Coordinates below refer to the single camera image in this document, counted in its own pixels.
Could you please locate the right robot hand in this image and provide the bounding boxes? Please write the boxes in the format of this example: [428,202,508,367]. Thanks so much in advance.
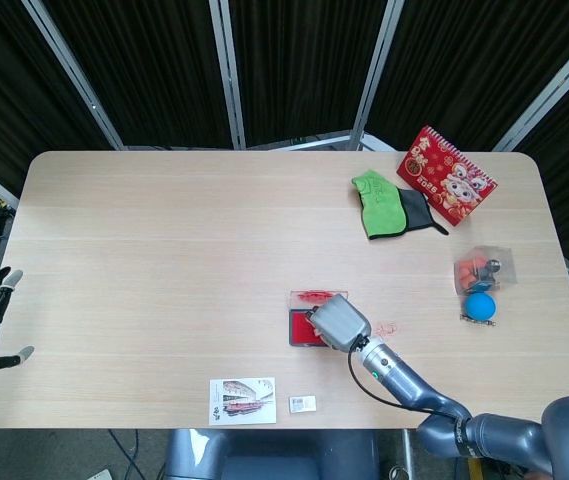
[305,293,372,354]

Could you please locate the red ink pad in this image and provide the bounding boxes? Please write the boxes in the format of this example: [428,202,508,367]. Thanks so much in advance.
[287,288,351,348]

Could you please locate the small white label tag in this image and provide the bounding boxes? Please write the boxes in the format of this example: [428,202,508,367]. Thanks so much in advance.
[289,394,318,414]

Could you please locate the green microfibre cloth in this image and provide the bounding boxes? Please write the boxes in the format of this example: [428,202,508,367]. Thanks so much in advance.
[351,169,410,242]

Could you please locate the printed postcard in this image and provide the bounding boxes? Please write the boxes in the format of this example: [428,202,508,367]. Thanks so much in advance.
[208,377,278,426]

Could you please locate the grey cloth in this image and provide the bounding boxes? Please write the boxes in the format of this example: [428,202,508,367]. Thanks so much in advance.
[396,188,451,236]

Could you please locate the blue ball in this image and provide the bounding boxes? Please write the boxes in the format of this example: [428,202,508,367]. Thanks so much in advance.
[464,293,499,323]

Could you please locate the metal table leg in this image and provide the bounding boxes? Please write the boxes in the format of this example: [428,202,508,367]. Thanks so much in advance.
[398,429,417,480]

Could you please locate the blue-grey robot torso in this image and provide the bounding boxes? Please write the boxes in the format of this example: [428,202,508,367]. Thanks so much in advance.
[163,428,381,480]

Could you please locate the clear bag of small parts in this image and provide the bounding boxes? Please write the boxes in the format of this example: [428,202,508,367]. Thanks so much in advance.
[453,244,518,296]

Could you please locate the red desk calendar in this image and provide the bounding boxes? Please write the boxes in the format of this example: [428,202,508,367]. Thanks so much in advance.
[395,125,500,228]

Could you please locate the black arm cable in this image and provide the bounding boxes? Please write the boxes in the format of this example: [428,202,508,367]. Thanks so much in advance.
[346,337,424,413]

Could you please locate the small metal chain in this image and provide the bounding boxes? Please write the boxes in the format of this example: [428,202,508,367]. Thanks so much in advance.
[459,313,499,329]

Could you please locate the floor cables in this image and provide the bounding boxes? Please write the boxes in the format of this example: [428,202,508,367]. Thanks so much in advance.
[107,428,141,480]

